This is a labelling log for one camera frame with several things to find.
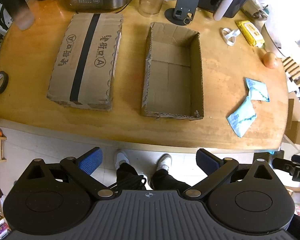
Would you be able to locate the brown cardboard carton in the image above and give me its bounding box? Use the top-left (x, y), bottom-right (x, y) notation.
top-left (286, 91), bottom-right (300, 146)

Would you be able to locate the person's left white shoe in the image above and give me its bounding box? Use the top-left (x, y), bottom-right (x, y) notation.
top-left (114, 149), bottom-right (130, 170)

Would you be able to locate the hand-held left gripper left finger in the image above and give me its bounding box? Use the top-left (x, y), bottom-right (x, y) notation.
top-left (26, 147), bottom-right (117, 201)

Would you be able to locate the person's left leg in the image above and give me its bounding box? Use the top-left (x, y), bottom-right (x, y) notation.
top-left (115, 162), bottom-right (147, 190)

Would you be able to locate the dark water bottle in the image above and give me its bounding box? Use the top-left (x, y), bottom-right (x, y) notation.
top-left (0, 0), bottom-right (35, 30)

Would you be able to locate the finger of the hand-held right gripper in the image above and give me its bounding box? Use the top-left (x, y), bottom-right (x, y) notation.
top-left (272, 155), bottom-right (300, 183)

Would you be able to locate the wooden slatted rack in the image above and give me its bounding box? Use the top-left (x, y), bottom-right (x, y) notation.
top-left (282, 56), bottom-right (300, 81)

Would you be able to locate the yellow wet wipes pack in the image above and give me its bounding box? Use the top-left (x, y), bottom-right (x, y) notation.
top-left (236, 20), bottom-right (265, 48)

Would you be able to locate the black-striped cardboard box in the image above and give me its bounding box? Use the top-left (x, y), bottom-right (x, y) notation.
top-left (46, 12), bottom-right (124, 112)

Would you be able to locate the person's right white shoe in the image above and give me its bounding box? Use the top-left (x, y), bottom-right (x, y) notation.
top-left (156, 154), bottom-right (173, 172)

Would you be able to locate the white basin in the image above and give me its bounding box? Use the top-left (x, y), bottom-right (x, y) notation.
top-left (261, 17), bottom-right (300, 58)

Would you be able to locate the person's white shoe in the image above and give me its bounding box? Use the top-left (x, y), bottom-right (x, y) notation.
top-left (156, 154), bottom-right (173, 172)
top-left (114, 149), bottom-right (130, 170)

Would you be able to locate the wooden desktop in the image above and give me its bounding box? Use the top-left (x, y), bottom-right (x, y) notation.
top-left (0, 0), bottom-right (290, 154)

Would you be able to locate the white elastic band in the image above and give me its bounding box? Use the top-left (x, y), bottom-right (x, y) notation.
top-left (221, 27), bottom-right (241, 47)

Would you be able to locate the clear plastic bag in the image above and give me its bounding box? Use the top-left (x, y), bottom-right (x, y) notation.
top-left (241, 0), bottom-right (270, 22)

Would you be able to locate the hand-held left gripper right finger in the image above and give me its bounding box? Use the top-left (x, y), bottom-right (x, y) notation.
top-left (182, 148), bottom-right (275, 201)

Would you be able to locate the blue tissue packet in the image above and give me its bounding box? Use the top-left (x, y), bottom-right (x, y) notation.
top-left (245, 77), bottom-right (270, 103)
top-left (227, 96), bottom-right (257, 138)

